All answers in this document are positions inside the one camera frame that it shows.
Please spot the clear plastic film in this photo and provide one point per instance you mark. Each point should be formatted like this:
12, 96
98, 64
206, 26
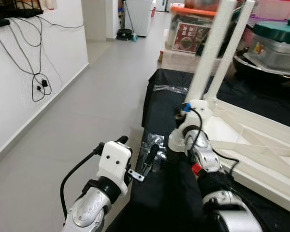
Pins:
169, 89

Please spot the white plastic children table top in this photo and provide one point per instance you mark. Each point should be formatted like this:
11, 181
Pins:
261, 159

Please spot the black plastic bag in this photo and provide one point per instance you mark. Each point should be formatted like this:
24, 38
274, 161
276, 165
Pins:
245, 34

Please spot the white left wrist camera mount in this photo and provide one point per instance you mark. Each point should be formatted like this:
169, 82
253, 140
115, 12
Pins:
113, 162

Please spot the clear bin with orange lid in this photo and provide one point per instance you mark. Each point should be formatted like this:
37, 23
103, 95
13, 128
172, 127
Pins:
193, 10

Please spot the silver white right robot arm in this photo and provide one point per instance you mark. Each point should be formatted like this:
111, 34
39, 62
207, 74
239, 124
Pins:
205, 157

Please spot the clear plastic storage container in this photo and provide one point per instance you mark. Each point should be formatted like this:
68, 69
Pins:
280, 55

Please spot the beige patterned cloth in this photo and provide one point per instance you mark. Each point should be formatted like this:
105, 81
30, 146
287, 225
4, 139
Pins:
179, 60

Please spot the white floor appliance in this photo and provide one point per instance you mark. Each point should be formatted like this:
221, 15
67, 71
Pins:
140, 17

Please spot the dark green lidded tray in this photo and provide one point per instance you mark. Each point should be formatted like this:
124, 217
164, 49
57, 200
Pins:
280, 31

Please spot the black plug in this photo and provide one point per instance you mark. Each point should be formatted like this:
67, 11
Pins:
44, 83

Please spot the clear tape patch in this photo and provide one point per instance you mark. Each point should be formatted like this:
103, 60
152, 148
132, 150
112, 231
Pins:
162, 159

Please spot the red printed food box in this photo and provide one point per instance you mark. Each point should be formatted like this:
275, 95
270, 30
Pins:
188, 37

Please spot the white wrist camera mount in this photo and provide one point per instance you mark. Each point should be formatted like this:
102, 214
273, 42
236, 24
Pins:
200, 107
113, 162

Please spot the black cloth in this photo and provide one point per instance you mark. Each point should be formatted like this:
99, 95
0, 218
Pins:
164, 203

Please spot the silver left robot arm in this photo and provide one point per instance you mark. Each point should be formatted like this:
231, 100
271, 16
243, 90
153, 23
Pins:
89, 210

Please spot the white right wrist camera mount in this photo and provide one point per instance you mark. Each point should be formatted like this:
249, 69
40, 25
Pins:
200, 107

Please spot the black coiled floor item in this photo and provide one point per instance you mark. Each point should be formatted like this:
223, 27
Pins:
125, 35

